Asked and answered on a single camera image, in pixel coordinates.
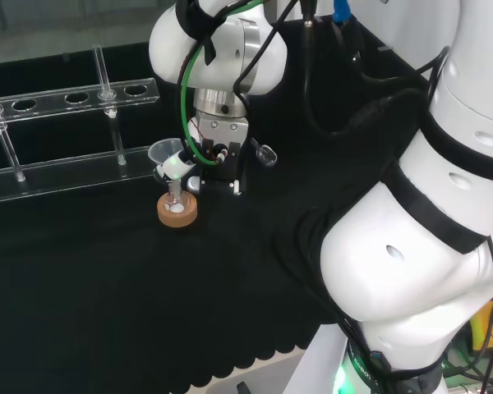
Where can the black bench cloth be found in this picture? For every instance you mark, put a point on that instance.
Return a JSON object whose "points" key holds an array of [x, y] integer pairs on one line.
{"points": [[107, 287]]}

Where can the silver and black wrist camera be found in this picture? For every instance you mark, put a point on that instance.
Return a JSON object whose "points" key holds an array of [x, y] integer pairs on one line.
{"points": [[226, 125]]}

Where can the pale grey board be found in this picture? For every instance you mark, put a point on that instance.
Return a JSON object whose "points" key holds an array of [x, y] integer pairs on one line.
{"points": [[267, 369]]}

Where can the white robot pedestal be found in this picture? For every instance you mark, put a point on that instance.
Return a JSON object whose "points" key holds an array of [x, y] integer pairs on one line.
{"points": [[312, 361]]}

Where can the clear plastic funnel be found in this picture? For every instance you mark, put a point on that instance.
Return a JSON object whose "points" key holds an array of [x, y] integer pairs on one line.
{"points": [[158, 149]]}

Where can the yellow stop button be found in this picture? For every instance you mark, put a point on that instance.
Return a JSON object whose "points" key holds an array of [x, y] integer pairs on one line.
{"points": [[482, 324]]}

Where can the glass weighing funnel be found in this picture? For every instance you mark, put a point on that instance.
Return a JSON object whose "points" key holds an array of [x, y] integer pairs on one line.
{"points": [[268, 158]]}

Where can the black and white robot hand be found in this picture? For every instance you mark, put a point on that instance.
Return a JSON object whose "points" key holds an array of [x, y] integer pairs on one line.
{"points": [[174, 164]]}

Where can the clear acrylic funnel stand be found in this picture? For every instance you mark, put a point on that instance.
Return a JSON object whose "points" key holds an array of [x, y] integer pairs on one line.
{"points": [[65, 172]]}

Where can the small glass round-bottom flask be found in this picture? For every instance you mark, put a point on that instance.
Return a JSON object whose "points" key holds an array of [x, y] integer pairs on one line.
{"points": [[176, 207]]}

